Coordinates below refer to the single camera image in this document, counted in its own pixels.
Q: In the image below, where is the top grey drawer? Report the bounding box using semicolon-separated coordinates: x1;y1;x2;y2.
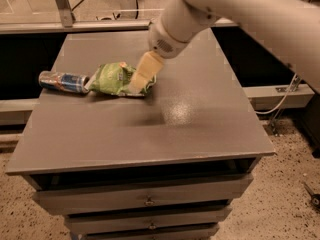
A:
33;174;253;215

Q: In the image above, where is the green jalapeno chip bag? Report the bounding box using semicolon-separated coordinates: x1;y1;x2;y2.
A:
85;62;156;97

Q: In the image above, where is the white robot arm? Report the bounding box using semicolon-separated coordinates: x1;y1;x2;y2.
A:
129;0;320;93

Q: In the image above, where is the blue silver redbull can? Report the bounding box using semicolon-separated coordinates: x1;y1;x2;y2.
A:
38;71;89;94

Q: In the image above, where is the white cable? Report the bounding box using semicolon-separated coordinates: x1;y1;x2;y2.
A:
254;73;299;116

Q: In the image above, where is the black caster wheel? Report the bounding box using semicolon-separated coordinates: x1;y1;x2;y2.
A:
303;182;320;209

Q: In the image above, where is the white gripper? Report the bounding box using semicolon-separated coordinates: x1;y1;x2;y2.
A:
128;15;194;94

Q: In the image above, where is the metal window rail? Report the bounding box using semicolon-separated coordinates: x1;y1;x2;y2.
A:
0;0;241;36

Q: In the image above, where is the middle grey drawer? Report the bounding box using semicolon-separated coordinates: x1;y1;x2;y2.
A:
65;205;231;234

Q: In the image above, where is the grey low ledge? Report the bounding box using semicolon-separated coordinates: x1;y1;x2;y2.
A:
243;84;314;111

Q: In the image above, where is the bottom grey drawer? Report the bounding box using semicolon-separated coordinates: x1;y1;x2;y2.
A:
85;223;219;240

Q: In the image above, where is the grey drawer cabinet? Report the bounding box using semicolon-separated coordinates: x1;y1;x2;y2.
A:
4;28;275;240

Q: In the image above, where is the grey drawer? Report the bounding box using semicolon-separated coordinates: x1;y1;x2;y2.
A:
65;205;231;234
33;174;253;215
85;223;219;240

